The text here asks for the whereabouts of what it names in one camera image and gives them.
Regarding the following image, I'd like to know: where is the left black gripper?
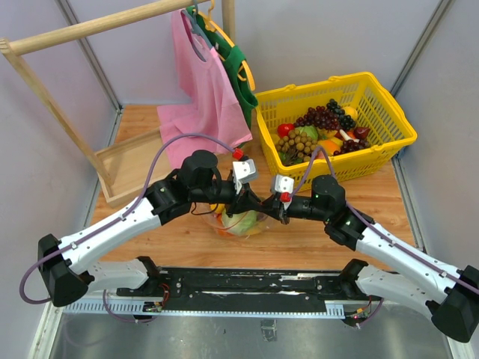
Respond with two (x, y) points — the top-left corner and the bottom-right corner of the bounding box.
(192, 179), (262, 218)

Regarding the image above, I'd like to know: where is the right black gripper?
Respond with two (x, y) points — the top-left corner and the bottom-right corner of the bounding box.
(260, 194), (330, 224)

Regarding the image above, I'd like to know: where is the clear zip top bag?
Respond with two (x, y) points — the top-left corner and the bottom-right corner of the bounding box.
(198, 203), (276, 238)

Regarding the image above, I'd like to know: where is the green cabbage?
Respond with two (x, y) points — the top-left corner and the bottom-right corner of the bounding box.
(221, 211), (257, 236)

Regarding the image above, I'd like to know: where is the orange fruit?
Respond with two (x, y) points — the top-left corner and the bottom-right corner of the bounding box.
(216, 229), (234, 237)

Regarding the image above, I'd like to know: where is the yellow bell pepper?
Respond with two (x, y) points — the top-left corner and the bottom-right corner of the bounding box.
(210, 203), (225, 214)

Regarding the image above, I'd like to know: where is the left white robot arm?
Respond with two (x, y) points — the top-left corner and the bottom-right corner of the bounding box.
(37, 150), (260, 307)

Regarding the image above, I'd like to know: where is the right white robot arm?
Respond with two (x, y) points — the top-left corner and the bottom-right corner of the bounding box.
(260, 175), (478, 343)

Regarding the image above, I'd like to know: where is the brown longan bunch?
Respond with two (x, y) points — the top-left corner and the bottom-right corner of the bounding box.
(275, 127), (318, 166)

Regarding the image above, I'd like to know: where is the green guava fruit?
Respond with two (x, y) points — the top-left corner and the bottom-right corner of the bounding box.
(301, 126), (318, 141)

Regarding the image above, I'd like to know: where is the pink shirt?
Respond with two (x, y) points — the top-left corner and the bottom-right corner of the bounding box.
(157, 10), (252, 147)

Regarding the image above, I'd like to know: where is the dark purple grape bunch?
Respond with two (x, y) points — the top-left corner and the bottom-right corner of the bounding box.
(293, 99), (357, 132)

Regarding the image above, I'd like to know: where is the wooden clothes rack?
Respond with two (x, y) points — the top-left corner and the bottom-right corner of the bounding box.
(0, 0), (252, 209)

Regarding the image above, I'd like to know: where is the yellow peach fruit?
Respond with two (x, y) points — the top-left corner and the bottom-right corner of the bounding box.
(342, 106), (359, 120)

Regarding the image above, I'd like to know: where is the yellow plastic basket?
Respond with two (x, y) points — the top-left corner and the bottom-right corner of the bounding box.
(256, 72), (418, 180)

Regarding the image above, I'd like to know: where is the green shirt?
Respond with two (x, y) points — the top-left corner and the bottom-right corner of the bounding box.
(186, 6), (258, 129)

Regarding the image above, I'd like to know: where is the yellow hanger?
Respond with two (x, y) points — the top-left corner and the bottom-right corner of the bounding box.
(196, 1), (256, 90)

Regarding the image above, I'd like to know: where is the grey hanger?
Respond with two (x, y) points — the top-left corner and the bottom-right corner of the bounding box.
(181, 1), (213, 62)

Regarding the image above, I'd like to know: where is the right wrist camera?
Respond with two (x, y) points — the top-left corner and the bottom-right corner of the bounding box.
(270, 174), (294, 203)

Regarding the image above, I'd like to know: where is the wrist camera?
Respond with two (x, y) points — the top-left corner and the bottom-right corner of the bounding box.
(232, 148), (259, 194)
(270, 174), (294, 203)

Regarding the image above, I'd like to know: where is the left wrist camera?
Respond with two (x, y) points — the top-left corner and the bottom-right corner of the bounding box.
(232, 148), (259, 194)

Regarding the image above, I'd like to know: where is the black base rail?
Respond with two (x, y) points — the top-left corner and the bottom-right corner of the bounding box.
(115, 267), (369, 316)

